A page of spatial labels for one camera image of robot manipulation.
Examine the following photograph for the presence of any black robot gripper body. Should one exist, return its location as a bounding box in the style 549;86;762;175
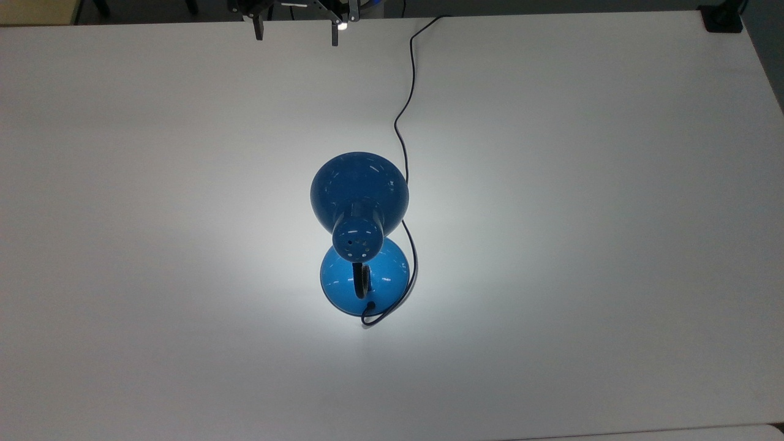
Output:
229;0;362;30

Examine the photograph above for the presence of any blue desk lamp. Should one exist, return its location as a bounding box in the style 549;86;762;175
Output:
309;151;410;319

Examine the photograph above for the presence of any light wooden furniture piece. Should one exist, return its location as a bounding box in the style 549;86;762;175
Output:
0;0;84;26

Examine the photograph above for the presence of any black lamp power cable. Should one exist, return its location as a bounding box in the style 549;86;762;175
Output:
360;15;452;326

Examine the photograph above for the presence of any black table clamp mount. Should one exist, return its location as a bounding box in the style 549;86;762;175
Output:
698;0;749;34

